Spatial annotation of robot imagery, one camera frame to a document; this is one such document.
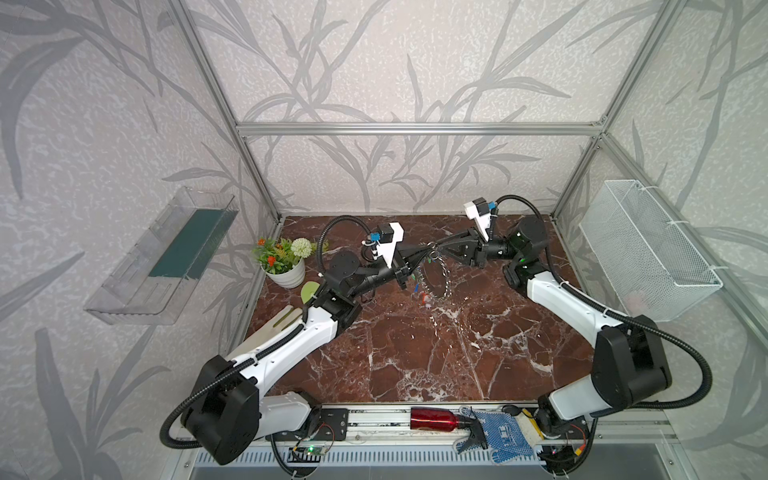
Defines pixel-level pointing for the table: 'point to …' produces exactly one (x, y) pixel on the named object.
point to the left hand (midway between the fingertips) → (432, 244)
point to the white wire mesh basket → (654, 272)
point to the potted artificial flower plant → (284, 260)
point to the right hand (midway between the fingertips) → (441, 242)
